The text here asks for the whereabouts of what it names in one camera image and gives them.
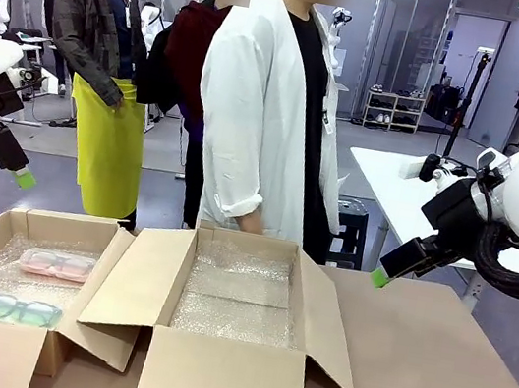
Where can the mannequin in maroon hoodie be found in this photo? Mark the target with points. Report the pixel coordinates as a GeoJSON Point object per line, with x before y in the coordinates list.
{"type": "Point", "coordinates": [187, 57]}

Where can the pink translucent glasses case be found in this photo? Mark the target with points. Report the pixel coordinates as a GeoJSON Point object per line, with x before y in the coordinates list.
{"type": "Point", "coordinates": [54, 272]}

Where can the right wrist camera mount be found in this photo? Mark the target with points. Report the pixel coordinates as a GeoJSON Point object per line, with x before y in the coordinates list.
{"type": "Point", "coordinates": [413, 170]}

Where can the mannequin in camouflage jacket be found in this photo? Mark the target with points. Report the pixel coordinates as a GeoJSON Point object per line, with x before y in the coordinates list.
{"type": "Point", "coordinates": [91, 36]}

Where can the black tripod stand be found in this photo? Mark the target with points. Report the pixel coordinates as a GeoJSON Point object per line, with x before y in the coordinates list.
{"type": "Point", "coordinates": [465, 104]}

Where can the person in white coat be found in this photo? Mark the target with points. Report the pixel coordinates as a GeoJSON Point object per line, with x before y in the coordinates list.
{"type": "Point", "coordinates": [245, 102]}

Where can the black plastic stool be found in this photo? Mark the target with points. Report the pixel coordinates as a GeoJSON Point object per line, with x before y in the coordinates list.
{"type": "Point", "coordinates": [350, 229]}

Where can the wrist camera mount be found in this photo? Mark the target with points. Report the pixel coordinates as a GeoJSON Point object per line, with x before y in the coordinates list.
{"type": "Point", "coordinates": [413, 170]}
{"type": "Point", "coordinates": [29, 78]}

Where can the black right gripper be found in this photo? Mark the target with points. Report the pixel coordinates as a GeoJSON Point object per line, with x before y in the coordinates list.
{"type": "Point", "coordinates": [456, 209]}

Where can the white shoe rack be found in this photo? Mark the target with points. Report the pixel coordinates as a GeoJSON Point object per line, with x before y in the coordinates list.
{"type": "Point", "coordinates": [393, 112]}

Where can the grey partition panel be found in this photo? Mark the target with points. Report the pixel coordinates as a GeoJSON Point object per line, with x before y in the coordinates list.
{"type": "Point", "coordinates": [507, 86]}

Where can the dark framed glasses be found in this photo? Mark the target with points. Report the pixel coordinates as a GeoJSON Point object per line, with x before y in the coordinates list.
{"type": "Point", "coordinates": [61, 263]}
{"type": "Point", "coordinates": [23, 309]}

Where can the person's right hand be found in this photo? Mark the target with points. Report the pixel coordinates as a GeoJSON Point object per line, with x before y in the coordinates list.
{"type": "Point", "coordinates": [253, 223]}

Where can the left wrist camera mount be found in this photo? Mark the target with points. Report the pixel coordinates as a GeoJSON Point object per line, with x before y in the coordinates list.
{"type": "Point", "coordinates": [29, 78]}

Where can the black bags pile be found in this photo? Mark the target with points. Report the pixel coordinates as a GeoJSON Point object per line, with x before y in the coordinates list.
{"type": "Point", "coordinates": [441, 102]}

